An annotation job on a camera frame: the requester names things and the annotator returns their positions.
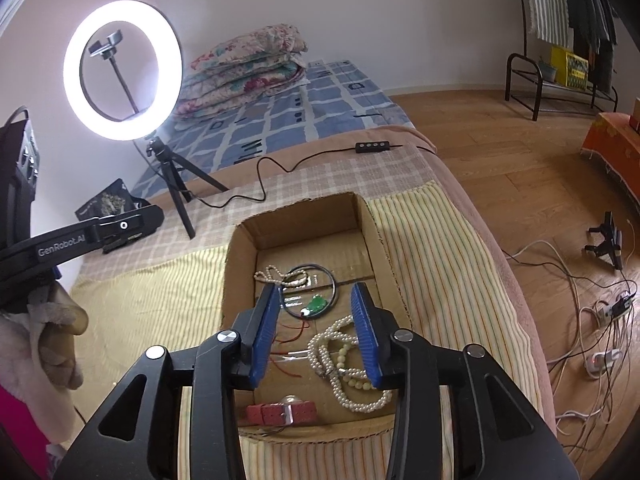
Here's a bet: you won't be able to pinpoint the black phone holder clamp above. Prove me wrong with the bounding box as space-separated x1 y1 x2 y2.
87 30 140 117

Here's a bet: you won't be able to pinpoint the small black floor stand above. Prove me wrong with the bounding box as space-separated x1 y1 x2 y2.
583 211 624 272

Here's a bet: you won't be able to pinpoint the twisted pearl necklace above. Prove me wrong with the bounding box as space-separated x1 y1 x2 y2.
306 314 395 413

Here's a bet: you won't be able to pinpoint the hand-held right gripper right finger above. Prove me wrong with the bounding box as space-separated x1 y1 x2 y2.
350 282 581 480

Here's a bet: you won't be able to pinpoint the black clothes rack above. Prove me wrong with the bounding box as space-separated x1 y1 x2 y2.
505 0 621 122

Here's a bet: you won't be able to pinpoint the bundle of floor cables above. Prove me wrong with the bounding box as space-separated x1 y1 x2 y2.
500 237 640 466

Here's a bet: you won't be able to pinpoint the cream bead bracelet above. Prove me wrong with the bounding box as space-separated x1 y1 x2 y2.
336 344 373 390

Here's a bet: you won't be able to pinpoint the white power strip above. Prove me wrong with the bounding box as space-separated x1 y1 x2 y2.
595 292 638 322

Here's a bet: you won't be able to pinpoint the black snack bag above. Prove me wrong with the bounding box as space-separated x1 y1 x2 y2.
75 178 151 223

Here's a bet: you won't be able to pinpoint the green pendant red cord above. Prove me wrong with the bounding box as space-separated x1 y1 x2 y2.
267 296 328 381

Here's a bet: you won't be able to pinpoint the white ring light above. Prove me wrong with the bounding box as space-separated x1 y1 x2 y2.
63 0 182 142

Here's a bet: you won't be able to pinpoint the black tripod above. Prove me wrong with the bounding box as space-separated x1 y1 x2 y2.
145 137 230 239

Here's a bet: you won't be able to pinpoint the brown leather watch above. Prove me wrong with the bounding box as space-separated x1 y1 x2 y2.
245 395 317 428

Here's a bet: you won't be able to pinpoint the black ring light cable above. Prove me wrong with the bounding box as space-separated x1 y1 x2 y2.
197 142 436 207

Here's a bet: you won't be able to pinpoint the folded floral quilt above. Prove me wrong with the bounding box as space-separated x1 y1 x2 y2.
175 25 310 118

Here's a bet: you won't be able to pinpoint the orange cloth covered table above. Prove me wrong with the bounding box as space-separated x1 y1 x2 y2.
580 111 640 201

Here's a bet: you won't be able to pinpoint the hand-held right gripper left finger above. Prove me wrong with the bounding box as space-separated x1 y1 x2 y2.
75 282 283 480

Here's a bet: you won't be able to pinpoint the blue patterned bedsheet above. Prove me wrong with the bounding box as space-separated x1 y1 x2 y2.
132 60 413 198

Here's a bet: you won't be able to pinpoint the thin pearl necklace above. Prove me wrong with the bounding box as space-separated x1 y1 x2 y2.
254 265 313 290

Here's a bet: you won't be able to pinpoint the dark hanging clothes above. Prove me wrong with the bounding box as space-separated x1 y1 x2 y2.
562 0 619 86

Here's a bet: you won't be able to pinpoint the person's left hand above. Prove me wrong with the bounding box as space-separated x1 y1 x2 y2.
0 280 88 441

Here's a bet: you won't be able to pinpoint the black bangle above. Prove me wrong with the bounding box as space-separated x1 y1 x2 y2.
280 264 337 320

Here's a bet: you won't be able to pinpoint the striped towel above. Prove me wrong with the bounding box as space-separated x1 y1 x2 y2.
520 0 571 48

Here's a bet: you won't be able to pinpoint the cardboard box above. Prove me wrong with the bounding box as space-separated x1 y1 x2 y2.
220 191 416 443

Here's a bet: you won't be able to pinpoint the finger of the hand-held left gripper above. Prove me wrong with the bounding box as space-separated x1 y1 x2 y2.
97 204 165 255

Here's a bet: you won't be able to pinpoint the yellow box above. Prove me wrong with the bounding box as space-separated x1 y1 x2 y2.
550 45 590 92

